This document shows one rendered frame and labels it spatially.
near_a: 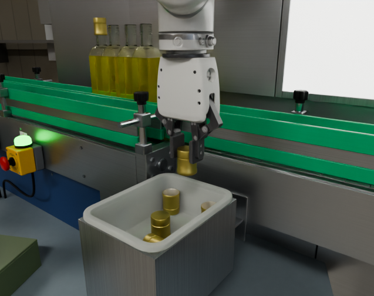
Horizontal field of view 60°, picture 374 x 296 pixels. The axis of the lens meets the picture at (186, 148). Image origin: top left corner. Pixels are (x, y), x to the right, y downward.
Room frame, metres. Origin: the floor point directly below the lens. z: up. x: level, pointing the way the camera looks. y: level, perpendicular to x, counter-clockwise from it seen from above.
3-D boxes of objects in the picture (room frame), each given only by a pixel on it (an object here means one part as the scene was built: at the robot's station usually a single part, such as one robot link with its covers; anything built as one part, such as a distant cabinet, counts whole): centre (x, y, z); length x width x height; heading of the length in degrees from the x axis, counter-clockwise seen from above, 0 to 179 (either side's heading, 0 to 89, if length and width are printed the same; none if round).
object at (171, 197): (0.59, 0.03, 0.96); 0.04 x 0.04 x 0.04
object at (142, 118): (0.65, 0.07, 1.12); 0.17 x 0.03 x 0.12; 142
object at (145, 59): (0.82, 0.10, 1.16); 0.06 x 0.06 x 0.21; 52
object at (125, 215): (0.50, 0.04, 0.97); 0.22 x 0.17 x 0.09; 142
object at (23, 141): (0.86, 0.45, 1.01); 0.05 x 0.05 x 0.03
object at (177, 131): (0.55, 0.03, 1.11); 0.03 x 0.03 x 0.07; 51
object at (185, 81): (0.53, 0.00, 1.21); 0.10 x 0.07 x 0.11; 51
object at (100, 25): (0.93, 0.23, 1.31); 0.04 x 0.04 x 0.04
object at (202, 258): (0.52, 0.03, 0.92); 0.27 x 0.17 x 0.15; 142
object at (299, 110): (0.66, -0.24, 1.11); 0.07 x 0.04 x 0.13; 142
